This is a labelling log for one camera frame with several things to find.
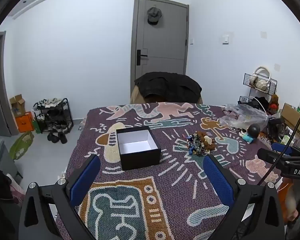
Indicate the printed woven blanket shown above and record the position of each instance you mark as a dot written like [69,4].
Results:
[177,180]

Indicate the black shoe rack with shoes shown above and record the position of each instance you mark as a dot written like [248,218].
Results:
[53,115]

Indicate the orange box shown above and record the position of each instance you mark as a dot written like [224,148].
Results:
[25,122]

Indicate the open cardboard box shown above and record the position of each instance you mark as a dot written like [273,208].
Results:
[17,106]

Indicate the dark clothing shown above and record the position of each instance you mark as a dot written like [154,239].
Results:
[0,205]

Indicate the grey hat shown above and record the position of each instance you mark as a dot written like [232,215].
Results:
[153,15]

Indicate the clear plastic bag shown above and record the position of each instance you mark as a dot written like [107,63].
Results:
[245,116]

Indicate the grey door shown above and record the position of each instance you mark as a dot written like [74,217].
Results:
[160,45]

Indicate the pile of jewelry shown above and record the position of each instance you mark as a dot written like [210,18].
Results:
[198,142]

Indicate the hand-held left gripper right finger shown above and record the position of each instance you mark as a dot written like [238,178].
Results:
[218,180]

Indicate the large cardboard box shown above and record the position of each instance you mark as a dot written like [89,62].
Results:
[291,115]

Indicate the white wall switch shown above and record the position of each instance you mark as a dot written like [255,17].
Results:
[227,38]

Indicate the black jacket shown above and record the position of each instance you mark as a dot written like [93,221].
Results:
[167,85]

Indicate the white wall plate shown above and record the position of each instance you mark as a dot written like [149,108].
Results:
[263,34]

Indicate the brown plush toy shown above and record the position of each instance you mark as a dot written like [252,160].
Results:
[273,103]

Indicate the black shoe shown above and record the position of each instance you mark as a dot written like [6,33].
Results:
[63,138]
[52,138]

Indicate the grey door frame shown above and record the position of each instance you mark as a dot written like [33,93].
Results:
[2,85]

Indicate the white wall socket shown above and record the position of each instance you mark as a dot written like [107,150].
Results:
[277,67]

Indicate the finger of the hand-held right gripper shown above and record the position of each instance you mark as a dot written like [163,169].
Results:
[270,156]
[281,147]

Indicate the blue toy figure black helmet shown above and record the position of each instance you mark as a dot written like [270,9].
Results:
[252,131]

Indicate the white bag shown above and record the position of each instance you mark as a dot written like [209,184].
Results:
[261,83]

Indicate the green bag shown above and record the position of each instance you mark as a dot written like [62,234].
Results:
[21,146]

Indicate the black cardboard box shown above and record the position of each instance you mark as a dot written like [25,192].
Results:
[140,160]

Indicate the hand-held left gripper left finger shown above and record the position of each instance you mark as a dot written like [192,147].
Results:
[85,180]

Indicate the black bag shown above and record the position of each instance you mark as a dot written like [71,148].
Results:
[258,103]

